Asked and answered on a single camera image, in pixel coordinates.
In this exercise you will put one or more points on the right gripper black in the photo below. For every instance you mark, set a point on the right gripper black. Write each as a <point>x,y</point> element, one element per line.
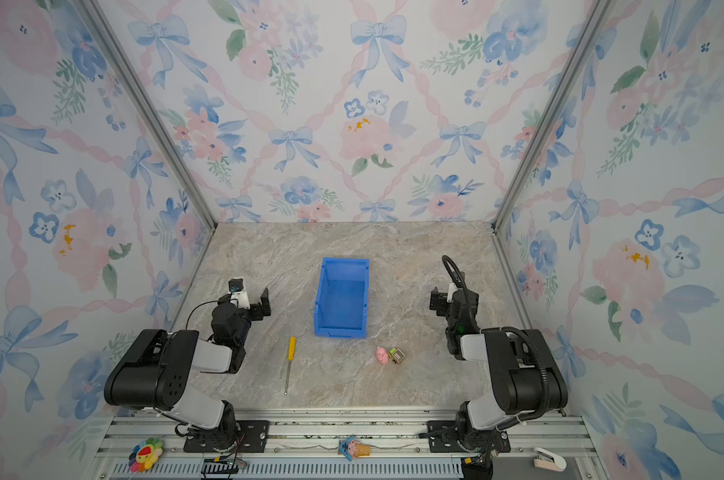
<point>440,302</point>

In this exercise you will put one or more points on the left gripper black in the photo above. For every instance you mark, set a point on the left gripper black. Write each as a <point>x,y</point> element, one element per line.
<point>259,305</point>

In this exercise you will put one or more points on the yellow handled screwdriver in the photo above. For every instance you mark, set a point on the yellow handled screwdriver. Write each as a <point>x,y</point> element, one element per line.
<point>290,359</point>

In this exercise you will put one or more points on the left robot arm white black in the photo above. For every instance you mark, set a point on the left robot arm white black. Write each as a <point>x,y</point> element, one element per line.
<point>154,374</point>

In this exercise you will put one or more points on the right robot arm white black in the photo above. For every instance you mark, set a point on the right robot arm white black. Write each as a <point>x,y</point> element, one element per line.
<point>525,380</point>

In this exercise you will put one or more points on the blue plastic bin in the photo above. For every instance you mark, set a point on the blue plastic bin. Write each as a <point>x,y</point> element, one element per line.
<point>341,305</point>

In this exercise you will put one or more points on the small colourful toy block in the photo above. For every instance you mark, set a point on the small colourful toy block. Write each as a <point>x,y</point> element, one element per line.
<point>396,355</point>

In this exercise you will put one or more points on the pink pig toy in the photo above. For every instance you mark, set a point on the pink pig toy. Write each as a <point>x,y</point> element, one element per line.
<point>382,355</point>

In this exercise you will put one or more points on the blue orange small toy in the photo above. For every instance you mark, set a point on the blue orange small toy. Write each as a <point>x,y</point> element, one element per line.
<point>352,449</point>

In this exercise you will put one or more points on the rainbow flower plush toy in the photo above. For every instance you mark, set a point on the rainbow flower plush toy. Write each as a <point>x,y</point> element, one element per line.
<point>145,455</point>

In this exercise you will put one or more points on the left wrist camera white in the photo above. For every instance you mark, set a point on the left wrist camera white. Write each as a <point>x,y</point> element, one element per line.
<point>238,294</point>

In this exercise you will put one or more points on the aluminium rail base frame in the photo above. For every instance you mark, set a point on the aluminium rail base frame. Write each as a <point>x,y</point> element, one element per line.
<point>304,444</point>

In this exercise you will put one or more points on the white pink object on rail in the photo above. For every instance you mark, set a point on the white pink object on rail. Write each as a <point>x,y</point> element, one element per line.
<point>548,460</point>

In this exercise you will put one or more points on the right aluminium corner post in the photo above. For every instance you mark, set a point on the right aluminium corner post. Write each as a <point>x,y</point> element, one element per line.
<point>584,46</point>

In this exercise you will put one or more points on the aluminium corner post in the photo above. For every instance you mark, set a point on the aluminium corner post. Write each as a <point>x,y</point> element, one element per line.
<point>584,46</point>
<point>96,21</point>

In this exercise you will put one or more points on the left aluminium corner post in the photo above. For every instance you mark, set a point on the left aluminium corner post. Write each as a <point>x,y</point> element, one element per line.
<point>96,21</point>

